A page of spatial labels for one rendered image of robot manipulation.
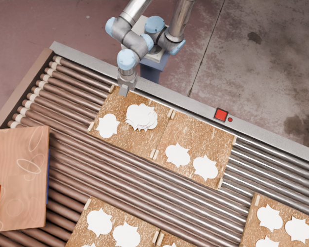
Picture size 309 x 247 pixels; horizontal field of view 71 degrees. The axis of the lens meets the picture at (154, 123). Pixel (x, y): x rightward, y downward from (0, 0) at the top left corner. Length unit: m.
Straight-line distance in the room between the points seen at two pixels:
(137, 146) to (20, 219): 0.67
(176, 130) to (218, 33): 1.91
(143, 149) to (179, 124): 0.27
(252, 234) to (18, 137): 1.34
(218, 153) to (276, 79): 1.77
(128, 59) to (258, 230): 1.10
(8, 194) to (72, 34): 2.07
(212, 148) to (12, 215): 1.09
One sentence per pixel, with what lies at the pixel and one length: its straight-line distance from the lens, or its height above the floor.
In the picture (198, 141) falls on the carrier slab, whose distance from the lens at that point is 1.32.
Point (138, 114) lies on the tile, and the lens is 1.26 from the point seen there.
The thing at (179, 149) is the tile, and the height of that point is 0.95.
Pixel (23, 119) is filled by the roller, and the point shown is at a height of 0.92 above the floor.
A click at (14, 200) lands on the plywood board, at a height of 1.04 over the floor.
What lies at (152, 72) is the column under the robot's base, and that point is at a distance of 1.74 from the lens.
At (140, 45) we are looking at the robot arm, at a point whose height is 1.39.
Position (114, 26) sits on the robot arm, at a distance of 1.05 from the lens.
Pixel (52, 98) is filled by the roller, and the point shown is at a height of 0.92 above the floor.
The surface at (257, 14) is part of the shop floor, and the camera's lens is 3.39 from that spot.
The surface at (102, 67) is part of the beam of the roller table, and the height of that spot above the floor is 0.92.
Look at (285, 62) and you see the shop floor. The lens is 3.12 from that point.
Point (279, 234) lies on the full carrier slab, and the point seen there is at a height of 0.94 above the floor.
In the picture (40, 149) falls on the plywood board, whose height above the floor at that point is 1.04.
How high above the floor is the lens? 2.19
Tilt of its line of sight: 73 degrees down
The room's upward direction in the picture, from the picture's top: 10 degrees clockwise
